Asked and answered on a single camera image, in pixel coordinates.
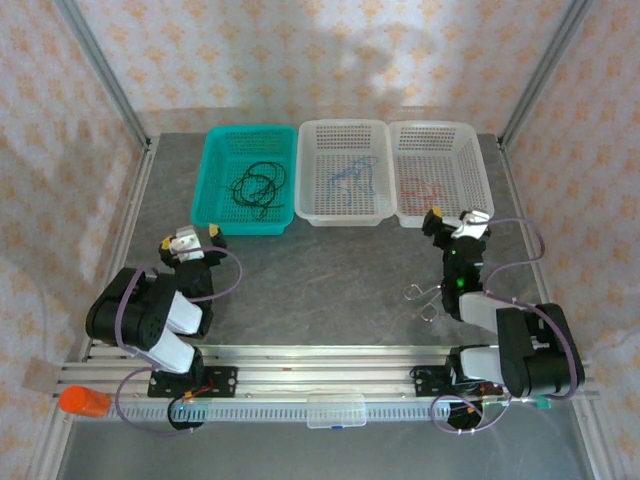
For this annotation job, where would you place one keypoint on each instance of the orange patterned white curtain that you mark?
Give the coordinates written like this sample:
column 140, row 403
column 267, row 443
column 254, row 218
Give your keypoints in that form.
column 320, row 50

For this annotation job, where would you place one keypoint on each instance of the aluminium table side rail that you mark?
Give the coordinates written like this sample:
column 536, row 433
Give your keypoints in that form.
column 517, row 200
column 132, row 200

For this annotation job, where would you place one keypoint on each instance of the black round base connector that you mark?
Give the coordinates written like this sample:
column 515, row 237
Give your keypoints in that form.
column 460, row 425
column 187, row 425

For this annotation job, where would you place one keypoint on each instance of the clear plastic parts box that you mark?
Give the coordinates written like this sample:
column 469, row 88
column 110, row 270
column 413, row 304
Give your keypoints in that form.
column 335, row 410

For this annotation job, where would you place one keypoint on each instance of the teal plastic basket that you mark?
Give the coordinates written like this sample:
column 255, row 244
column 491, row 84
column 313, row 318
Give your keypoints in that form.
column 220, row 165

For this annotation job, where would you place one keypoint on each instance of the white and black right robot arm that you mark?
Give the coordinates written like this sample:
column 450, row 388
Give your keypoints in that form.
column 530, row 350

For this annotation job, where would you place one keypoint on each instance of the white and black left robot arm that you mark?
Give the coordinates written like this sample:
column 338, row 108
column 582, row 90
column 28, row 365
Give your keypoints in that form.
column 145, row 320

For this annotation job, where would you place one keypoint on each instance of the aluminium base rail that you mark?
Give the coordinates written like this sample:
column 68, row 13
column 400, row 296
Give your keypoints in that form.
column 325, row 370

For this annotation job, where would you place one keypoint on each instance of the orange plastic cylinder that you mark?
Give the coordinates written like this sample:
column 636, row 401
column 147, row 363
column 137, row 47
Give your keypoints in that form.
column 85, row 401

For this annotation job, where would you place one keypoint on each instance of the white plastic basket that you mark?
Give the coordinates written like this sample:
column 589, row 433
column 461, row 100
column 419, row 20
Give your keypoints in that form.
column 450, row 150
column 345, row 140

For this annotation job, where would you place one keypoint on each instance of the grey tape piece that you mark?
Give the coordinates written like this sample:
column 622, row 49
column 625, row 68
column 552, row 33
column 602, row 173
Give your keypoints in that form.
column 40, row 376

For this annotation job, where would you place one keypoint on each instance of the green plastic connector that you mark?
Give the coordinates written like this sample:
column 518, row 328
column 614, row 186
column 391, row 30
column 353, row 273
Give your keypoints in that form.
column 542, row 402

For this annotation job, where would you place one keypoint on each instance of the aluminium frame post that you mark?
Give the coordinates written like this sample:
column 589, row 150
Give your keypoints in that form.
column 540, row 75
column 107, row 75

